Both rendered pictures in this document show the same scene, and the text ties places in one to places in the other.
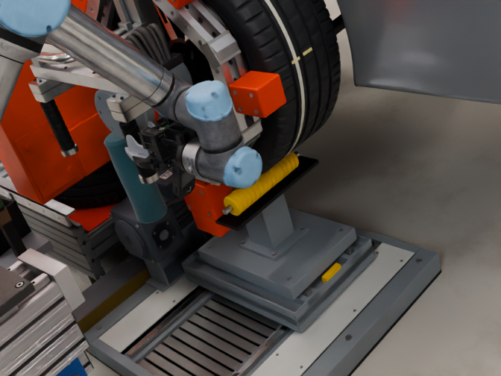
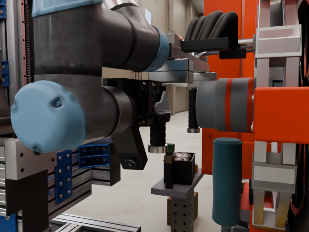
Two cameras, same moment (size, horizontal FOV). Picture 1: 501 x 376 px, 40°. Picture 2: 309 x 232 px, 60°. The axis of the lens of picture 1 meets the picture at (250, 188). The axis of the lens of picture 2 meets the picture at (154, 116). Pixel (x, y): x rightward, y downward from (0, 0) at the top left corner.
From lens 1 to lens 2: 1.23 m
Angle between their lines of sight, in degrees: 61
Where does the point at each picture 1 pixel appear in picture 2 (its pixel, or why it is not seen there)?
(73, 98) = not seen: hidden behind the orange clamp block
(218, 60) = (256, 50)
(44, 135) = (223, 134)
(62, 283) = (7, 151)
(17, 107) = not seen: hidden behind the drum
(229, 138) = (40, 55)
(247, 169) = (26, 113)
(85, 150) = (247, 161)
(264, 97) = (266, 107)
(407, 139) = not seen: outside the picture
